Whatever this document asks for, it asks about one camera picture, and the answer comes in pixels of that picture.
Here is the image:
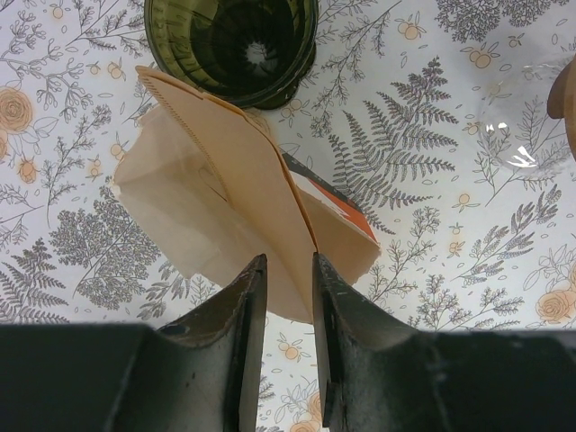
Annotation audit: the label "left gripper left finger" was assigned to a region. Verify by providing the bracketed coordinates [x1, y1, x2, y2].
[97, 255, 267, 431]

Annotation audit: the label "green glass coffee dripper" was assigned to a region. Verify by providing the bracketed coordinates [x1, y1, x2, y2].
[144, 0, 319, 110]

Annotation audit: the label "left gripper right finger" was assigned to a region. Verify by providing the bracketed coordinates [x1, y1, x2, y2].
[312, 253, 450, 431]

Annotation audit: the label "brown paper coffee filters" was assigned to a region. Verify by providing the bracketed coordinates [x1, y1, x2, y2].
[136, 66, 318, 323]

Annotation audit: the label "orange coffee filter box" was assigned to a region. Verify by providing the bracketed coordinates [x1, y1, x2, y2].
[111, 105, 382, 289]

